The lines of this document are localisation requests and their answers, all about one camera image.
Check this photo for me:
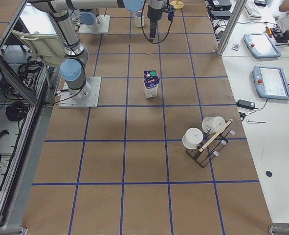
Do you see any near teach pendant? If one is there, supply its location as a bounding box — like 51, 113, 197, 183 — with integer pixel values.
252, 66, 289, 100

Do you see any aluminium frame post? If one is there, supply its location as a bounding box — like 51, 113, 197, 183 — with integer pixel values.
217, 0, 246, 56

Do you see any black wire cup rack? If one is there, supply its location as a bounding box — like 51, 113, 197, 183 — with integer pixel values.
185, 119, 235, 168

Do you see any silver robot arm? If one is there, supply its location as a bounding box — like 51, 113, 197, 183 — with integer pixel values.
29, 0, 132, 108
79, 0, 144, 27

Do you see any black power adapter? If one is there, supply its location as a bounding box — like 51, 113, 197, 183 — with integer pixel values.
236, 99, 255, 110

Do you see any wooden mug tree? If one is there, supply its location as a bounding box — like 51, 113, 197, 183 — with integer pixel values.
171, 0, 184, 9

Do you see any white cup on rack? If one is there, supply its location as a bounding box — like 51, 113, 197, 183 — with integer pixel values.
182, 127, 203, 150
202, 117, 225, 134

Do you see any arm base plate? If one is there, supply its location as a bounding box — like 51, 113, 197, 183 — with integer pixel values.
78, 12, 110, 34
58, 77, 101, 108

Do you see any teach pendant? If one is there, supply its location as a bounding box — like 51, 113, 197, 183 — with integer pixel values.
252, 66, 289, 100
244, 33, 282, 58

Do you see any white mug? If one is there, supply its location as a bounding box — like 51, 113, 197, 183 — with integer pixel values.
134, 11, 145, 28

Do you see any far teach pendant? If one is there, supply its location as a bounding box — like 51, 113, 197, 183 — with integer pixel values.
244, 33, 282, 58

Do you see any blue white milk carton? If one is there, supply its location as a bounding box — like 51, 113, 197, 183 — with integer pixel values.
144, 70, 160, 98

